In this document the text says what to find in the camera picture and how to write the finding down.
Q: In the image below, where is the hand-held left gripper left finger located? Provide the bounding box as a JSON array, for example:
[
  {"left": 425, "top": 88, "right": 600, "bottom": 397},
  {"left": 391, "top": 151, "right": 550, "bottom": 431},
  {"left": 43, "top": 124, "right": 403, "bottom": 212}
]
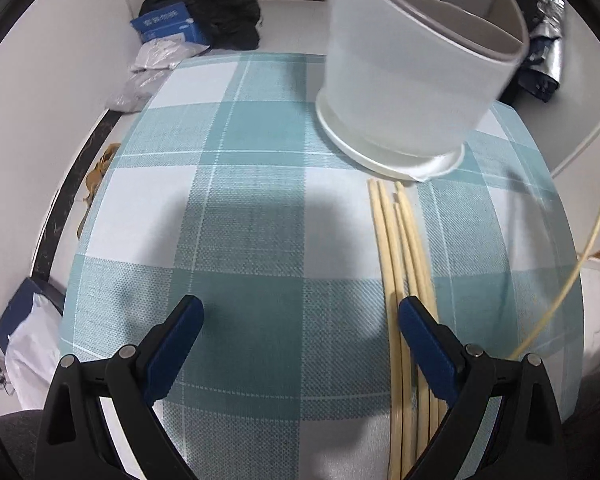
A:
[{"left": 32, "top": 294, "right": 204, "bottom": 480}]

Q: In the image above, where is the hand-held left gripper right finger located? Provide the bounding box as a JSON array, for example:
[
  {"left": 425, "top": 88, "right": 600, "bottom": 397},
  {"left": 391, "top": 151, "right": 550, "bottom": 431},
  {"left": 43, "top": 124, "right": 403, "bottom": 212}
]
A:
[{"left": 398, "top": 296, "right": 566, "bottom": 480}]

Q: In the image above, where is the pile of bamboo chopsticks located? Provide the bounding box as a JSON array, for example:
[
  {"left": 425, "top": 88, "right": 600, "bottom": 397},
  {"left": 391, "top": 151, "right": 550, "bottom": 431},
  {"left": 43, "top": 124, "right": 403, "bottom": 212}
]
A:
[{"left": 367, "top": 178, "right": 448, "bottom": 480}]

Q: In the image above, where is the single bamboo chopstick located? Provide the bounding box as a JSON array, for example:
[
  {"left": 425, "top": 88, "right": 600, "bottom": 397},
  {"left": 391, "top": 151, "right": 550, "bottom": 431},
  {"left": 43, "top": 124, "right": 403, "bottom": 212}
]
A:
[{"left": 515, "top": 157, "right": 600, "bottom": 361}]

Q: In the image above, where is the translucent white utensil holder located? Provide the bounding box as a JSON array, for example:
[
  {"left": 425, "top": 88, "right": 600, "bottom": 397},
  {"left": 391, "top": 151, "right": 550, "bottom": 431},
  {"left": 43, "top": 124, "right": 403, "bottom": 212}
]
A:
[{"left": 315, "top": 0, "right": 531, "bottom": 183}]

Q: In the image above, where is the white plastic bag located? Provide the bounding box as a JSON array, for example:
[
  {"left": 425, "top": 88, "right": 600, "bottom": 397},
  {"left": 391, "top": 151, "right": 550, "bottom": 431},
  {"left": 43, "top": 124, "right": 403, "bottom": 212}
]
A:
[{"left": 5, "top": 292, "right": 63, "bottom": 411}]

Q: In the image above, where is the teal checked tablecloth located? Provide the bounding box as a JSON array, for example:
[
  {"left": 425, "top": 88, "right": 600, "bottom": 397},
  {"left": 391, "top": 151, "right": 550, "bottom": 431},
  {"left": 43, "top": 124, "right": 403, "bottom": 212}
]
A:
[{"left": 60, "top": 51, "right": 586, "bottom": 480}]

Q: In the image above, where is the brown suede boot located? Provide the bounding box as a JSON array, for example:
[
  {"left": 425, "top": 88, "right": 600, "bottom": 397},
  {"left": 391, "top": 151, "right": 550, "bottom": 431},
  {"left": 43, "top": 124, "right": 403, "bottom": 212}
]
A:
[{"left": 76, "top": 142, "right": 122, "bottom": 237}]

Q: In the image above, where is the grey plastic mailer bag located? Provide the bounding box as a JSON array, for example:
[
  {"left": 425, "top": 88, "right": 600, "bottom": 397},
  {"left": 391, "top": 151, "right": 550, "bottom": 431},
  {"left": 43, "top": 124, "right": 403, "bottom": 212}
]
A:
[{"left": 105, "top": 67, "right": 173, "bottom": 113}]

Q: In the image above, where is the clear plastic bag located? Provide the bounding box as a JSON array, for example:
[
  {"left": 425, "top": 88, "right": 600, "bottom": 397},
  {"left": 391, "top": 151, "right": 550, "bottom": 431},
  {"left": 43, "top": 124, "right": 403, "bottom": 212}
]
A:
[{"left": 130, "top": 40, "right": 211, "bottom": 73}]

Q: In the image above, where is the blue cardboard box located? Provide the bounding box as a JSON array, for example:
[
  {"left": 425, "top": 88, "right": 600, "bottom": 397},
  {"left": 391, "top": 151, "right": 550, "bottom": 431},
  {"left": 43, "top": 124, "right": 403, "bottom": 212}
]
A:
[{"left": 130, "top": 2, "right": 211, "bottom": 46}]

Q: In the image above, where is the black bag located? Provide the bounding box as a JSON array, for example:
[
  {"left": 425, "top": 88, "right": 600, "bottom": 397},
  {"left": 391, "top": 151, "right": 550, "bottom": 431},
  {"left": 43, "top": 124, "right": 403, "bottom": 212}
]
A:
[{"left": 140, "top": 0, "right": 261, "bottom": 52}]

